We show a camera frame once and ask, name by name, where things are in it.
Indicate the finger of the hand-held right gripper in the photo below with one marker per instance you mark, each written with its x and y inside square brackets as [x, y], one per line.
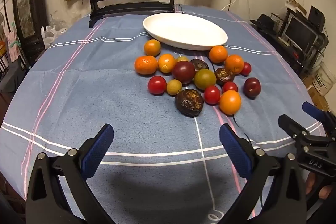
[288, 123]
[311, 108]

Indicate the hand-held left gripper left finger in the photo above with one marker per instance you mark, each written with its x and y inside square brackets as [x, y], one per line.
[97, 150]

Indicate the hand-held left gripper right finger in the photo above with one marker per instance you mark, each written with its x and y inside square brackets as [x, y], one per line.
[235, 150]

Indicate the dark red plum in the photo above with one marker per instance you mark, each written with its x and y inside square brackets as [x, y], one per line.
[183, 72]
[251, 87]

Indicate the red cherry tomato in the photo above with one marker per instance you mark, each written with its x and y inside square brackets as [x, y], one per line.
[246, 68]
[212, 95]
[157, 85]
[230, 86]

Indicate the brown mangosteen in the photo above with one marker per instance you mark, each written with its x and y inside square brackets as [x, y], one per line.
[199, 64]
[224, 75]
[189, 102]

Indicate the yellow longan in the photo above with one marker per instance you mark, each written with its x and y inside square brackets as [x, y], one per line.
[174, 87]
[182, 59]

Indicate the mandarin orange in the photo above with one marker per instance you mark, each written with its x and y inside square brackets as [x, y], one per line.
[146, 65]

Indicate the white oval plate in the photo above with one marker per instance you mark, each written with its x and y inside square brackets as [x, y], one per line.
[183, 29]

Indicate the person's right hand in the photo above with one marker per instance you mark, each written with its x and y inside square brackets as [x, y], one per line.
[310, 183]

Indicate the white bucket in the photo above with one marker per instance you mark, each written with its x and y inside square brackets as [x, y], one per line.
[324, 79]

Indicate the television on stand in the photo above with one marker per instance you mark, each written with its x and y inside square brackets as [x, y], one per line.
[304, 61]

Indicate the blue plaid tablecloth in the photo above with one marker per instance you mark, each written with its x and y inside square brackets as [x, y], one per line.
[92, 98]

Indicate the green-yellow tomato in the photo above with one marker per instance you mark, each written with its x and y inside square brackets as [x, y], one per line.
[205, 79]

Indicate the computer monitor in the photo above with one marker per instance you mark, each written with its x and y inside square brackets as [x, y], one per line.
[299, 31]

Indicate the black speaker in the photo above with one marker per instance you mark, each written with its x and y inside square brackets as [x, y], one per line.
[316, 16]

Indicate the black hat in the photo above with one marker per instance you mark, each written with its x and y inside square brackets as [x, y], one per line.
[263, 21]

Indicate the cardboard box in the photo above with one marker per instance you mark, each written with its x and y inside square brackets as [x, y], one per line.
[296, 5]

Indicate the white plastic bag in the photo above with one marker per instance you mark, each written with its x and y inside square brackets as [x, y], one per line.
[48, 35]

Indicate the dark wooden framed cabinet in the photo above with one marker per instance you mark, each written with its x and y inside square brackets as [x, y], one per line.
[26, 3]

